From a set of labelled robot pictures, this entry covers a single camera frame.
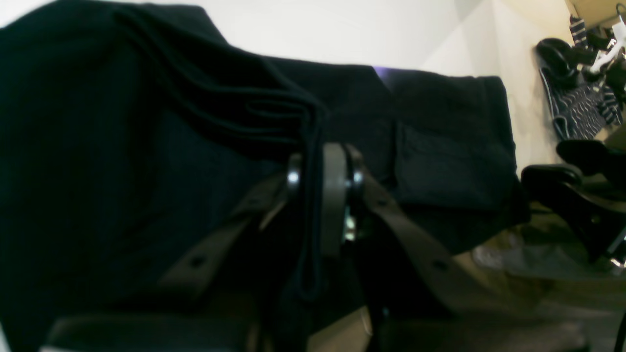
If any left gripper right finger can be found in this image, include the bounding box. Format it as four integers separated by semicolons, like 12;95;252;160
320;143;490;313

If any striped dark cloth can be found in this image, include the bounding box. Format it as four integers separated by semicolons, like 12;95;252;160
535;15;625;142

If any black T-shirt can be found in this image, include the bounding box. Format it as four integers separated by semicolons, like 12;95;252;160
1;0;530;352

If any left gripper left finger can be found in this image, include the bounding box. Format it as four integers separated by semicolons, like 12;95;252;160
156;154;303;294

